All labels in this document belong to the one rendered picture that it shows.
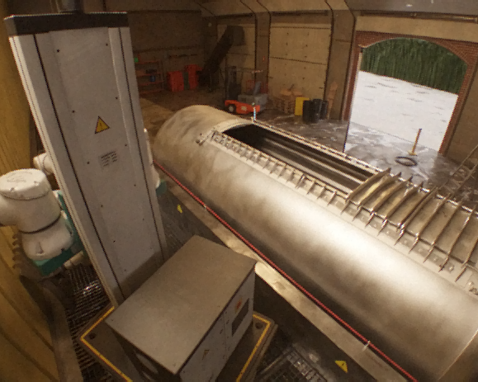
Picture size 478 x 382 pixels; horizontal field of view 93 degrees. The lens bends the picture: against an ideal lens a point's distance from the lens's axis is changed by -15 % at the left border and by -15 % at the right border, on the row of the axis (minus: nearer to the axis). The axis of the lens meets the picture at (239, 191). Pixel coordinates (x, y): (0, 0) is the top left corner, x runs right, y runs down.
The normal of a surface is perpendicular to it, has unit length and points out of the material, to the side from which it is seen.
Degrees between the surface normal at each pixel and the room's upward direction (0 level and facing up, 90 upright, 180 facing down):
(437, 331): 55
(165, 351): 0
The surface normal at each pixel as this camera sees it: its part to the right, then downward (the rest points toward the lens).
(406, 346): -0.74, 0.02
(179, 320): 0.00, -0.84
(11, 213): 0.32, 0.51
